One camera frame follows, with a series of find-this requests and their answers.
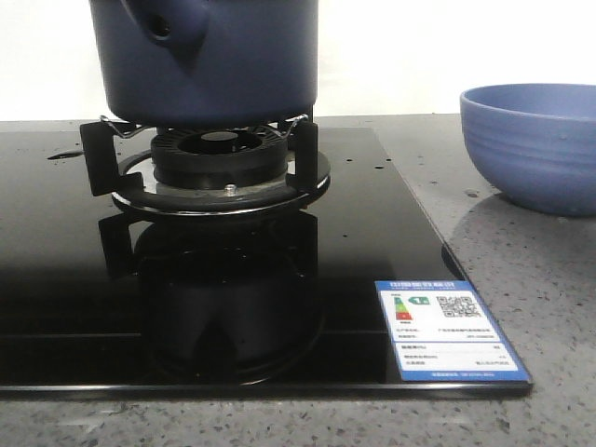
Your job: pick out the black round gas burner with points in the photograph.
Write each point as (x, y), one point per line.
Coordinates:
(200, 159)

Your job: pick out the blue white energy label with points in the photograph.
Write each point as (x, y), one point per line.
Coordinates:
(441, 331)

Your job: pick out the black glass gas cooktop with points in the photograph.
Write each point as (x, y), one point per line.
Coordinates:
(96, 304)

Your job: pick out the light blue ribbed bowl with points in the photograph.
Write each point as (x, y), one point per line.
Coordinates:
(535, 143)

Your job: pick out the black metal pot support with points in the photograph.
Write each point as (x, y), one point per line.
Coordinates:
(133, 186)

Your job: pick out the dark blue cooking pot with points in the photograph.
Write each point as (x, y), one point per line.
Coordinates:
(207, 63)

